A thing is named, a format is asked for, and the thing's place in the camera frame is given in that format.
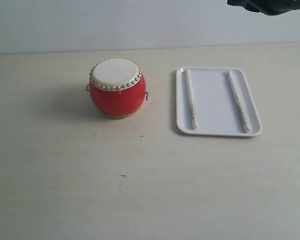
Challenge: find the white drumstick front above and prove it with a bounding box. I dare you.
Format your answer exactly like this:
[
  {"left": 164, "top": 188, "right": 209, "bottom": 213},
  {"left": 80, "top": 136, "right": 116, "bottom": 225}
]
[{"left": 184, "top": 68, "right": 199, "bottom": 129}]

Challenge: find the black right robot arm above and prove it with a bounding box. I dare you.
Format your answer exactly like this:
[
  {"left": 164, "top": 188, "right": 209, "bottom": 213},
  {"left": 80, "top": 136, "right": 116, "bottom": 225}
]
[{"left": 227, "top": 0, "right": 300, "bottom": 16}]

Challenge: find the small red drum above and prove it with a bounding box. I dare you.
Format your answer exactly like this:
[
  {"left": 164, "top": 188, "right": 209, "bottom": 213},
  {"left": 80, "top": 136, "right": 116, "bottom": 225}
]
[{"left": 86, "top": 58, "right": 149, "bottom": 119}]

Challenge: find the white rectangular plastic tray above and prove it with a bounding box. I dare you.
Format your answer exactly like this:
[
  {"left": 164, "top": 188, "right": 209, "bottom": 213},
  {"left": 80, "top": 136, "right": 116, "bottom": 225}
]
[{"left": 175, "top": 67, "right": 263, "bottom": 137}]

